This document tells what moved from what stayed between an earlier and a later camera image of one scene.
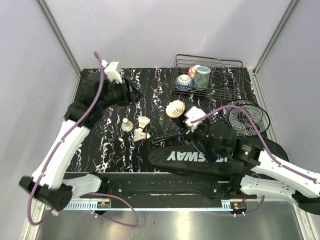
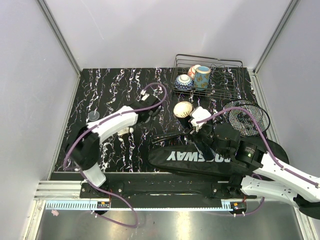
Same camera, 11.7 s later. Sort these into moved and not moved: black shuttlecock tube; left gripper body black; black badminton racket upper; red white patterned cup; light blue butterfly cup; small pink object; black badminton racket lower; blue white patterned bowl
Moved: left gripper body black; black shuttlecock tube
Not moved: red white patterned cup; small pink object; black badminton racket lower; blue white patterned bowl; light blue butterfly cup; black badminton racket upper
